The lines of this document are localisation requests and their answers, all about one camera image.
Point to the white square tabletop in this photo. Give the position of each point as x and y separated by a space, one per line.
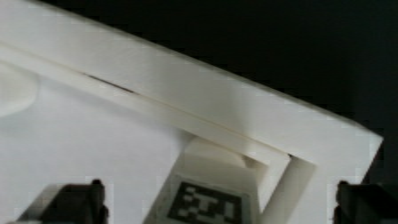
73 139

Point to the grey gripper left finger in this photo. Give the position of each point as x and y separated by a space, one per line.
69 204

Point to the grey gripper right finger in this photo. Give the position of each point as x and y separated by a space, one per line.
366 204

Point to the white leg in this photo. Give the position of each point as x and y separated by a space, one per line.
208 194

